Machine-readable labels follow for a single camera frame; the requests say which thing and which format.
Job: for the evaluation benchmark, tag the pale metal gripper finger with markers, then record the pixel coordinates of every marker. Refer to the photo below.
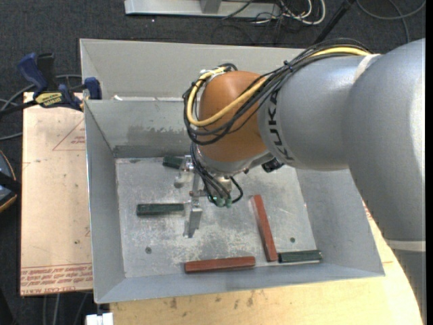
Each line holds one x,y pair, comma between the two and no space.
194,220
184,176

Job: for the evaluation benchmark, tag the dark green flat block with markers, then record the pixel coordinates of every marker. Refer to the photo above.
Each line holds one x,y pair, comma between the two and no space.
159,209
172,162
299,256

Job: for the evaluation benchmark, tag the grey metal bin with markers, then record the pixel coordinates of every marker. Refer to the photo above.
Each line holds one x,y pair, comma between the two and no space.
152,242

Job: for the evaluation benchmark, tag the red-brown flat block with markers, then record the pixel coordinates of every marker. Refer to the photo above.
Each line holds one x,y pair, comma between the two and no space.
220,264
264,229

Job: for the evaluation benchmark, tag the brown cardboard board, red print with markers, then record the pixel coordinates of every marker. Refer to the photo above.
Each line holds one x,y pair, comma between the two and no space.
54,198

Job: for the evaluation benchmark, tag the black cylinder on white bracket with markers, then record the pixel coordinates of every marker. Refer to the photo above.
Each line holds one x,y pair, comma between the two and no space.
272,165

